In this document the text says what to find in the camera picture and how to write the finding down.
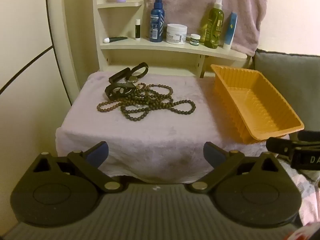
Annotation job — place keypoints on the white cream jar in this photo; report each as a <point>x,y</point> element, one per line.
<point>176,35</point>

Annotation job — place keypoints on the dark green tube white cap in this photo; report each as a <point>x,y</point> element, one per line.
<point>117,39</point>

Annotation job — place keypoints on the grey cushion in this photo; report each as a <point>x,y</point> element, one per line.
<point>287,80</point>

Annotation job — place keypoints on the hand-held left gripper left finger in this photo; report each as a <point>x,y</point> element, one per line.
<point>98,153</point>

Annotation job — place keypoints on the pink fluffy hanging blanket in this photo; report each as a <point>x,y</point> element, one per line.
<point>187,0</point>

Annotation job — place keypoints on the cream wooden shelf unit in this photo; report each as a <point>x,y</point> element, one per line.
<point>150,46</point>

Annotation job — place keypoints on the orange ribbed plastic tray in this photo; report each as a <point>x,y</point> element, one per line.
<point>250,105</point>

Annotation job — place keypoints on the pale pink fluffy table towel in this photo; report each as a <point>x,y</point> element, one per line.
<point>150,142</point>

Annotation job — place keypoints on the green spray bottle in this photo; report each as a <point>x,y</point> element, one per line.
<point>213,27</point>

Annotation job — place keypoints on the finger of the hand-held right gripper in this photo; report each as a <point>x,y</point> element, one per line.
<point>278,146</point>
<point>310,136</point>

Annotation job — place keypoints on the blue spray bottle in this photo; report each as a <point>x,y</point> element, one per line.
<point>157,22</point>

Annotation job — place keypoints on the small green jar white lid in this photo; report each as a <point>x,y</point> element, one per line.
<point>195,40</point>

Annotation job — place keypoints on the blue and white tube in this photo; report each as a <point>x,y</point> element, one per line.
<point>230,30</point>

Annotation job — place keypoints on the white capped lip balm stick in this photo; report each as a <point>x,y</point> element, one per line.
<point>137,30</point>

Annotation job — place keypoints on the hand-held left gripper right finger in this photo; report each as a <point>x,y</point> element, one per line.
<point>212,153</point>

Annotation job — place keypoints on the pink patterned cloth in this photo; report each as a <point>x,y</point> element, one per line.
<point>310,192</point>

